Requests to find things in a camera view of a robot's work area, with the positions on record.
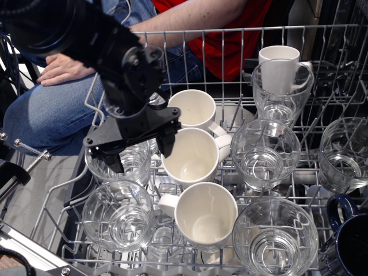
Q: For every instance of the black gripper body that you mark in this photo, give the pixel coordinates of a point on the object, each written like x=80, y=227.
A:
x=116, y=134

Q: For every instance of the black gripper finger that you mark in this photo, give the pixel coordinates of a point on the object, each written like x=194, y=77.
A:
x=112, y=161
x=165, y=140

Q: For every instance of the person's bare forearm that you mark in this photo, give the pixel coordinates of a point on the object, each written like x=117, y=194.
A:
x=184, y=21

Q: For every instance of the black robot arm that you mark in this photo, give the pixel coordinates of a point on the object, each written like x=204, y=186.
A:
x=130, y=73

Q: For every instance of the small shot glass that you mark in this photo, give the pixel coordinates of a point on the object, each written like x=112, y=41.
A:
x=167, y=244

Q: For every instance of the tall back glass cup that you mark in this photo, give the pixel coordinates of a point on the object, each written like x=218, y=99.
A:
x=283, y=108

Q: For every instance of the person's hand on knee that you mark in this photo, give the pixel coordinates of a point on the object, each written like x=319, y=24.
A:
x=61, y=69

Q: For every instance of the middle white mug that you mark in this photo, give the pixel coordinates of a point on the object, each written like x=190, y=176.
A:
x=196, y=156

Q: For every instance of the white mug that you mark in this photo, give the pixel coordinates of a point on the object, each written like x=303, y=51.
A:
x=196, y=156
x=281, y=70
x=198, y=110
x=204, y=214

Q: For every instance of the back white mug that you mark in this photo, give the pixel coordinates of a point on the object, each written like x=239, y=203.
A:
x=198, y=110

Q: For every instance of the front white mug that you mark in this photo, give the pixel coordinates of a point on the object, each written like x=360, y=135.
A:
x=204, y=214

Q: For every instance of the far white mug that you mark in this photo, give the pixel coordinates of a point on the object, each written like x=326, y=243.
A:
x=281, y=70

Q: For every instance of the dark blue mug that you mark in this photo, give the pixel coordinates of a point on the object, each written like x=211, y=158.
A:
x=345, y=252

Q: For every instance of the metal clamp with handle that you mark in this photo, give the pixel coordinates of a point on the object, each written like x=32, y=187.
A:
x=13, y=175

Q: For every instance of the grey wire dishwasher rack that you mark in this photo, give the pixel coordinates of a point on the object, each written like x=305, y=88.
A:
x=338, y=53

